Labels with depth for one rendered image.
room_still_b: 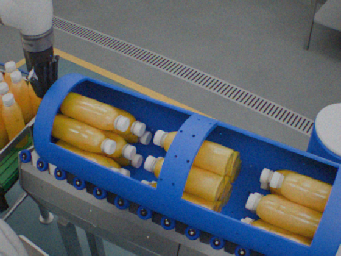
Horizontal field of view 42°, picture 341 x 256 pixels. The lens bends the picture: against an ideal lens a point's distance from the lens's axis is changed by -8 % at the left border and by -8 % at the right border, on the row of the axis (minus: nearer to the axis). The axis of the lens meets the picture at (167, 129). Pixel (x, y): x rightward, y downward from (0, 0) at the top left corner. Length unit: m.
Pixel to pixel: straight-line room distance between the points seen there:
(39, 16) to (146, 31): 2.76
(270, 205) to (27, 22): 0.75
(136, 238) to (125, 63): 2.27
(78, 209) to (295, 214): 0.69
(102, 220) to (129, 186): 0.27
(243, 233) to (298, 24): 3.24
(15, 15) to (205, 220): 0.70
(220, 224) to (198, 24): 3.01
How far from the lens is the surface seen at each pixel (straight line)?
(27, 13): 1.19
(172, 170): 1.14
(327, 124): 1.57
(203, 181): 1.18
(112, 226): 1.45
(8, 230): 0.97
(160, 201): 1.19
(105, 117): 1.30
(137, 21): 4.07
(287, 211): 1.15
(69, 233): 1.80
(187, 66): 3.49
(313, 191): 1.15
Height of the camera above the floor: 2.04
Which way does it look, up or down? 43 degrees down
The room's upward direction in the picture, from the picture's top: straight up
